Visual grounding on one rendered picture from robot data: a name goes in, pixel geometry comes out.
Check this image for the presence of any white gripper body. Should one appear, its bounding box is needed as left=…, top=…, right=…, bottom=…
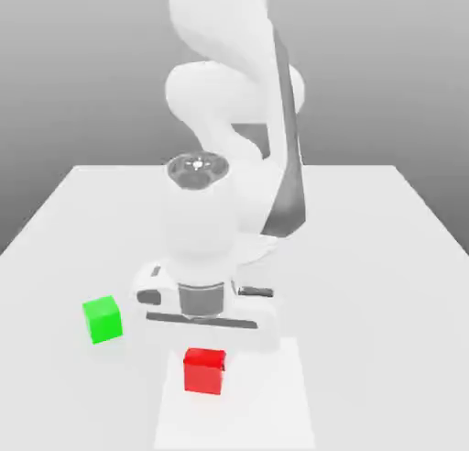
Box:
left=140, top=297, right=284, bottom=352

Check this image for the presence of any small red cube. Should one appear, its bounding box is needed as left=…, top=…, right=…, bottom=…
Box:
left=182, top=346, right=227, bottom=396

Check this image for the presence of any small green cube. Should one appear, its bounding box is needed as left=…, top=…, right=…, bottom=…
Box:
left=82, top=294, right=125, bottom=346

